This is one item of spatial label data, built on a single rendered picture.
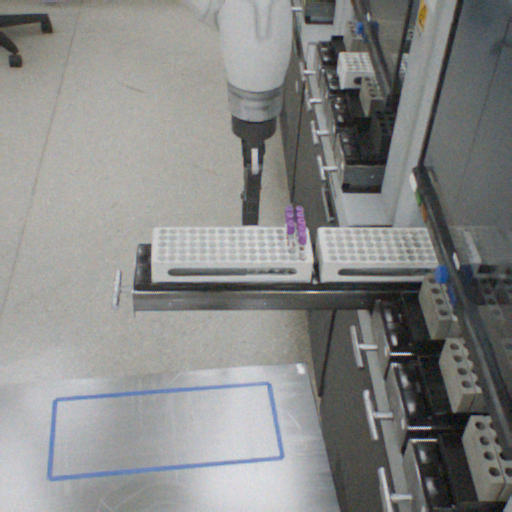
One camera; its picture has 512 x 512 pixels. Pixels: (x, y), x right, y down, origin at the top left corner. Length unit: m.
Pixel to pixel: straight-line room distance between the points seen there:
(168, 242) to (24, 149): 1.88
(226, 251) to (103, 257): 1.32
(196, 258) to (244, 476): 0.43
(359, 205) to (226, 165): 1.40
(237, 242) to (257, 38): 0.44
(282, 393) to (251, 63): 0.52
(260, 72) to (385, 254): 0.46
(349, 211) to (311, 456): 0.71
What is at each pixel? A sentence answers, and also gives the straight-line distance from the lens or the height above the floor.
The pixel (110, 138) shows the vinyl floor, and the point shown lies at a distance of 3.27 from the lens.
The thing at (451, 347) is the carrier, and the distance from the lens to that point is 1.31.
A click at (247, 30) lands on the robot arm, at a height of 1.31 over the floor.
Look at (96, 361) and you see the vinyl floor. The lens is 2.38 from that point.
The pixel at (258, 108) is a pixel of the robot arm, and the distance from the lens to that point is 1.21.
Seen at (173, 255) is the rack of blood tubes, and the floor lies 0.86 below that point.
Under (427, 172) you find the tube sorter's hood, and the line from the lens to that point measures 1.41.
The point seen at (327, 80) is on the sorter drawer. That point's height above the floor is 0.81.
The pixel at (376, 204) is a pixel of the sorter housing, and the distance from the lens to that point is 1.78.
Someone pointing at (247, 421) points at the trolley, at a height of 0.82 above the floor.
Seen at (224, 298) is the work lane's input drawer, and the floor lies 0.79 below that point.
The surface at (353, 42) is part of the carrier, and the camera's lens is 2.14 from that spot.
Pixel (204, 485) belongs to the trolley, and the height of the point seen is 0.82.
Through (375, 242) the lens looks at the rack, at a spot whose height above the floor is 0.86.
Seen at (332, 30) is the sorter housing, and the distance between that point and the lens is 2.50.
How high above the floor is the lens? 1.82
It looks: 42 degrees down
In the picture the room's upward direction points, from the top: 4 degrees clockwise
